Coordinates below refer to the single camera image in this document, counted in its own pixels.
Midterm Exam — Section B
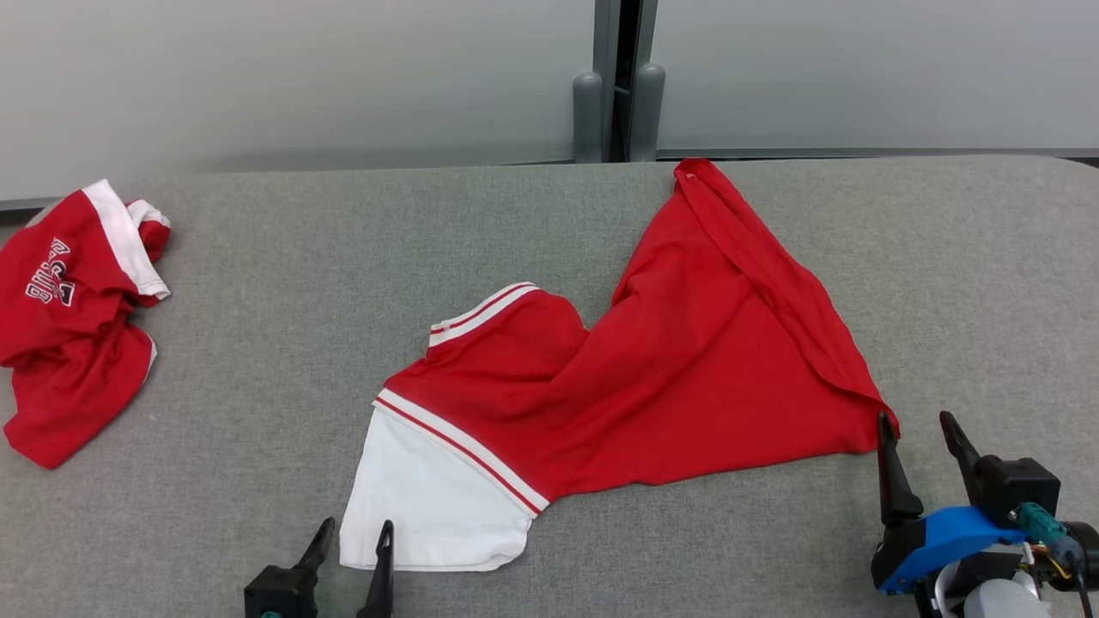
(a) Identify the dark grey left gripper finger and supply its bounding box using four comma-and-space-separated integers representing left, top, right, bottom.
356, 519, 396, 618
296, 517, 337, 574

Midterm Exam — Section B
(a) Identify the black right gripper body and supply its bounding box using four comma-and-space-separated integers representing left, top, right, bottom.
871, 513, 929, 595

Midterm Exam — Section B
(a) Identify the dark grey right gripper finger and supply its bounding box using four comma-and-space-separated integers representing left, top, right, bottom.
876, 412, 925, 527
938, 410, 982, 504

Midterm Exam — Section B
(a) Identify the red jersey with white sleeves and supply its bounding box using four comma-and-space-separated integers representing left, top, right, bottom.
339, 157, 901, 573

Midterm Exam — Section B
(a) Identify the blue right camera mount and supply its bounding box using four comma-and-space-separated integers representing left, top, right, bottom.
877, 505, 1028, 595

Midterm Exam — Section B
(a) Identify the teal connector with cable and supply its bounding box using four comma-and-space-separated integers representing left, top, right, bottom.
1011, 502, 1099, 618

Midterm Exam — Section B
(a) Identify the grey cylindrical post foot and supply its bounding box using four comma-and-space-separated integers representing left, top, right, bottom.
573, 70, 605, 164
628, 62, 666, 162

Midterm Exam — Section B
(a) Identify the grey partition double post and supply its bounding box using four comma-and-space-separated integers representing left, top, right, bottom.
591, 0, 660, 164

